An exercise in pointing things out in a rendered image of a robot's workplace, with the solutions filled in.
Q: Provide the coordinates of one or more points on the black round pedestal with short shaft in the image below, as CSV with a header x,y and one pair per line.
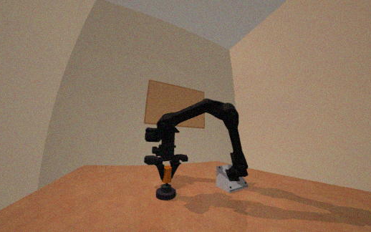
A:
x,y
166,192

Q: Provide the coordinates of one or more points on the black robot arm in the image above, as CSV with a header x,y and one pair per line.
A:
x,y
166,129

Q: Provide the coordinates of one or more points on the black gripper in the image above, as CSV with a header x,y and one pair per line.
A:
x,y
167,154

